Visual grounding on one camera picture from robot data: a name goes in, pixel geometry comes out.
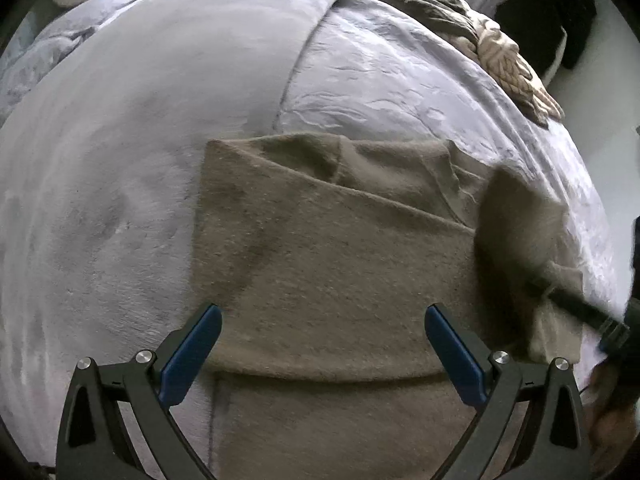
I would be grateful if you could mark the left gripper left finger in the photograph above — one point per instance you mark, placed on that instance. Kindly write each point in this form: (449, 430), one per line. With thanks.
(93, 441)

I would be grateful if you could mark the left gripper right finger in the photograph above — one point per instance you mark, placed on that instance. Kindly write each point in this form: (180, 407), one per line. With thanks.
(552, 442)

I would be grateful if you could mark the taupe knit sweater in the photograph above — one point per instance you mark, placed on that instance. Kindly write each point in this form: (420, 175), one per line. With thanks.
(323, 254)

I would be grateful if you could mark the dark hanging clothes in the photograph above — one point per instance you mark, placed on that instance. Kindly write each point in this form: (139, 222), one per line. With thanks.
(550, 33)

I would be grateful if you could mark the beige knitted clothes pile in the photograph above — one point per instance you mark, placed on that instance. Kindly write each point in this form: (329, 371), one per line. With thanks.
(482, 40)

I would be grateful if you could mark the lavender bed blanket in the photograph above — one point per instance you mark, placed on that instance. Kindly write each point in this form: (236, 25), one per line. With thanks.
(101, 163)

